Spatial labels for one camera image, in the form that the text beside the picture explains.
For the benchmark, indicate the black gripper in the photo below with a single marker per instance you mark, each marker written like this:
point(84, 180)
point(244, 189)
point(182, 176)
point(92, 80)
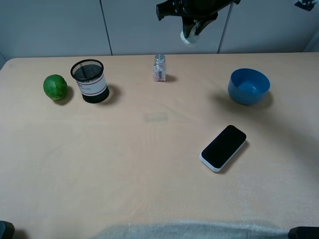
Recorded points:
point(205, 11)

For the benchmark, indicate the white duck figurine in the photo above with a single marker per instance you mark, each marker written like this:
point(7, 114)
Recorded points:
point(188, 41)

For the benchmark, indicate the black object bottom right corner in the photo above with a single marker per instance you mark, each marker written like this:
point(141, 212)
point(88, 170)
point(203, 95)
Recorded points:
point(304, 233)

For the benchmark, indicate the black object corner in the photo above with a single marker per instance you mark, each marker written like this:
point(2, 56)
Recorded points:
point(304, 233)
point(6, 230)

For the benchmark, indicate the black object bottom left corner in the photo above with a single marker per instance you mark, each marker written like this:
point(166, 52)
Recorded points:
point(6, 230)

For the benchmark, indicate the clear bottle with silver cap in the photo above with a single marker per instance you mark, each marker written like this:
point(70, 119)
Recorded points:
point(159, 68)

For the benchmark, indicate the blue bowl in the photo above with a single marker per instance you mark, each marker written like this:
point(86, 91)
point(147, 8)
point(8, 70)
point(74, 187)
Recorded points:
point(248, 86)

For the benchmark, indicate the black mesh pencil holder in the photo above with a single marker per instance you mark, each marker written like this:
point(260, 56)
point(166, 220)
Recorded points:
point(89, 76)

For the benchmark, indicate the black phone white case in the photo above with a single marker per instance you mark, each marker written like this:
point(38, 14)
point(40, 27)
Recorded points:
point(223, 148)

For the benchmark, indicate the green lime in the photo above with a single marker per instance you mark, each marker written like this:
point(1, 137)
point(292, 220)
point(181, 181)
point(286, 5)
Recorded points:
point(55, 87)

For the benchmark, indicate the grey cloth at table edge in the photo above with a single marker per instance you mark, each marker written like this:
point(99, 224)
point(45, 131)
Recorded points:
point(194, 230)

